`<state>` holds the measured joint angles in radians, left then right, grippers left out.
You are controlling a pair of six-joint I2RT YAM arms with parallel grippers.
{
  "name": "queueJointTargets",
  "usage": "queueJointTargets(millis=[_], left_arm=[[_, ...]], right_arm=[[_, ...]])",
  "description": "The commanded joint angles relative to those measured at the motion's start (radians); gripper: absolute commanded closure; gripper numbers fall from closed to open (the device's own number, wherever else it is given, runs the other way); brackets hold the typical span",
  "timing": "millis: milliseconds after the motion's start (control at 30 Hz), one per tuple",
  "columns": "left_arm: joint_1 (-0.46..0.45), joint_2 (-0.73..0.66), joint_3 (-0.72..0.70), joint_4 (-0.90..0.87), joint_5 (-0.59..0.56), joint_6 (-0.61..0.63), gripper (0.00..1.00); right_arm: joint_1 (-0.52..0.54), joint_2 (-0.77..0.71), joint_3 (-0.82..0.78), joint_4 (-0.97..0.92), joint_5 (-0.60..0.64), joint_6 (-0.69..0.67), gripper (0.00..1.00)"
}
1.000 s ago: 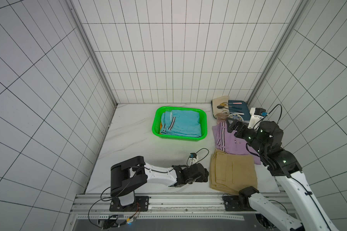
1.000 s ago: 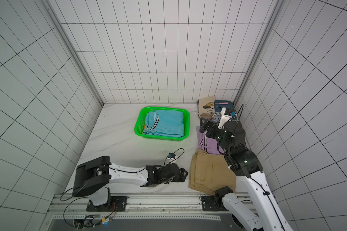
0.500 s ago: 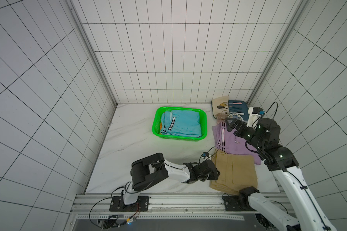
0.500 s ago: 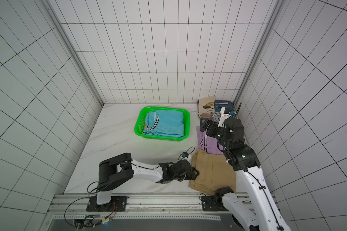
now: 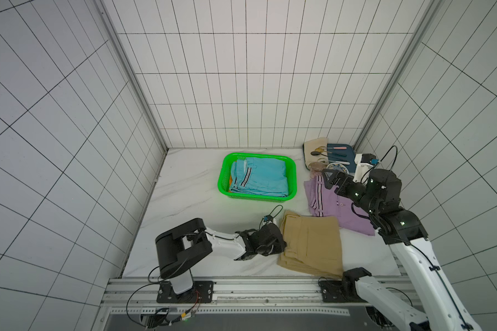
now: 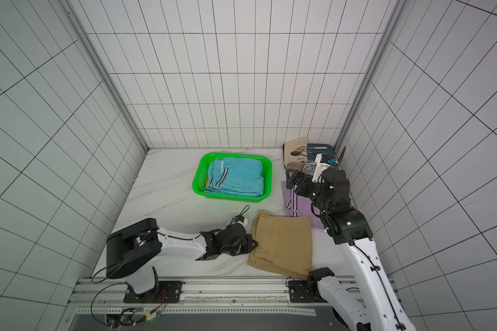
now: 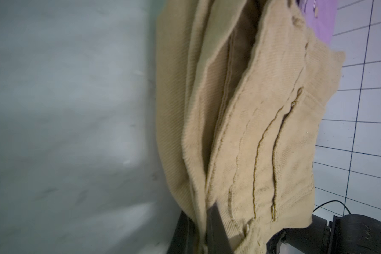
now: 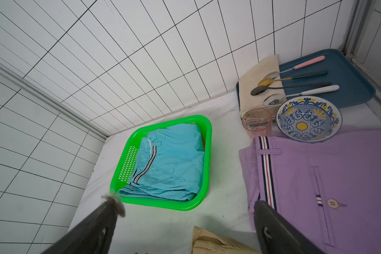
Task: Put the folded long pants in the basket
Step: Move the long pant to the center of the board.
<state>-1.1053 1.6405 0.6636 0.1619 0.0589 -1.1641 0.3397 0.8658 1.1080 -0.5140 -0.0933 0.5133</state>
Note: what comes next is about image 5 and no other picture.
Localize black right base cable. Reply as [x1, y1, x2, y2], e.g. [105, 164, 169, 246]
[384, 286, 414, 309]

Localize black left base cable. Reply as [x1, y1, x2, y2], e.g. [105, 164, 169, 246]
[125, 264, 202, 330]

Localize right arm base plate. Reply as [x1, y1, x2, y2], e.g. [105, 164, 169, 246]
[318, 278, 365, 303]

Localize blue tray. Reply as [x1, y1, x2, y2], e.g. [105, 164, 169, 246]
[327, 143, 356, 164]

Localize aluminium frame rail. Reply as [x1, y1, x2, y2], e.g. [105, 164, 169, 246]
[101, 277, 369, 316]

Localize purple folded pants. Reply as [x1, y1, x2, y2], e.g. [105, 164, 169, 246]
[304, 176, 375, 236]

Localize blue patterned bowl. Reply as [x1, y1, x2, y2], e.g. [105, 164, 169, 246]
[326, 162, 349, 174]

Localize dark metal spoon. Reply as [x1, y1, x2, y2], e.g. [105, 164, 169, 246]
[311, 151, 347, 158]

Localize green plastic basket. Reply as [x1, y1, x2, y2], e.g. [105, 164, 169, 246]
[218, 153, 297, 203]

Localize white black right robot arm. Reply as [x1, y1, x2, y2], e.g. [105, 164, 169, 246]
[322, 169, 481, 330]

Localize teal pants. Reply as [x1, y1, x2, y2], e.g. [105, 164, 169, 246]
[229, 157, 289, 197]

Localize tan pants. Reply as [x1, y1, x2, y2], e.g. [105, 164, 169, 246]
[277, 210, 344, 279]

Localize black base cable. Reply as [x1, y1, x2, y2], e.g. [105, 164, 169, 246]
[125, 264, 202, 330]
[384, 286, 414, 309]

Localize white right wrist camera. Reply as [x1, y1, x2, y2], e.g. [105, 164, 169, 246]
[353, 153, 379, 183]

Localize gold spoon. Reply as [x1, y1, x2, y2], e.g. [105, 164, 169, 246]
[315, 146, 334, 153]

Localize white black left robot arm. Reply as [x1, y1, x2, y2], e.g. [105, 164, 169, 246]
[155, 216, 287, 295]

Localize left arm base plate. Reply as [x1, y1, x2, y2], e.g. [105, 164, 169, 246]
[156, 281, 215, 303]

